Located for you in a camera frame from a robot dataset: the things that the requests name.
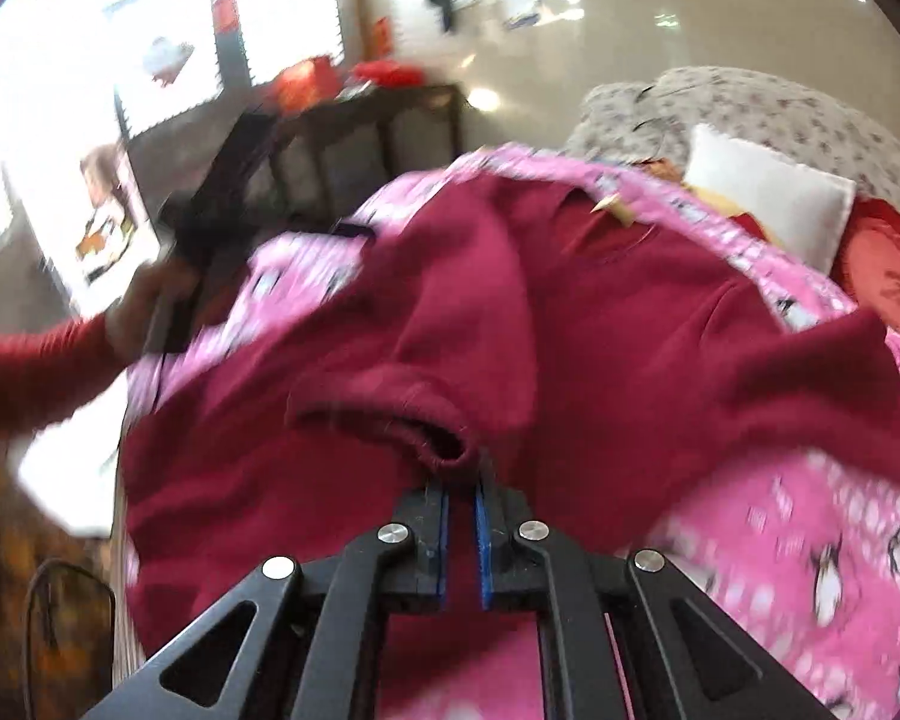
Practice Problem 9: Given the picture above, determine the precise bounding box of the white pillow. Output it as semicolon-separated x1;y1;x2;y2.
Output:
683;124;857;273

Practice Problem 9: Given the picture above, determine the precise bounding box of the pink penguin blanket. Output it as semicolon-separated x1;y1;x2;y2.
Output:
121;145;900;718

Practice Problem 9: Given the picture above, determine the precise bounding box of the red flat box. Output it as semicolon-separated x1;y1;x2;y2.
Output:
351;59;427;89

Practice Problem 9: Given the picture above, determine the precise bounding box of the yellow red patterned sheet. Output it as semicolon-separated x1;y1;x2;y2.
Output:
635;160;779;245

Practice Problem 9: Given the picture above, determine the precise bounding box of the red heart cushion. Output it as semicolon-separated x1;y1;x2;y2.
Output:
831;195;900;333

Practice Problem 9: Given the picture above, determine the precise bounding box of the dark red sweater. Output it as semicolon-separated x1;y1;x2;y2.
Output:
121;174;900;652

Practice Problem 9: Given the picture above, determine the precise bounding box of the floral grey quilt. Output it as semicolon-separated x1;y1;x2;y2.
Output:
564;67;900;214

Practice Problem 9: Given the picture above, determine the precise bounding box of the left hand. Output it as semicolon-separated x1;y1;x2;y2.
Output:
105;257;198;364

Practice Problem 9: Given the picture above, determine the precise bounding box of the dark wooden side table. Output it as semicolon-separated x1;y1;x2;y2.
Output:
265;83;463;221

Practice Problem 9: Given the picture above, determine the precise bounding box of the red sleeve left forearm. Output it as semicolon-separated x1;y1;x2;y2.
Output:
0;314;126;436

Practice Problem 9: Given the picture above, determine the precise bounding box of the red gift box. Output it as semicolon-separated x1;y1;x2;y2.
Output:
269;55;343;114

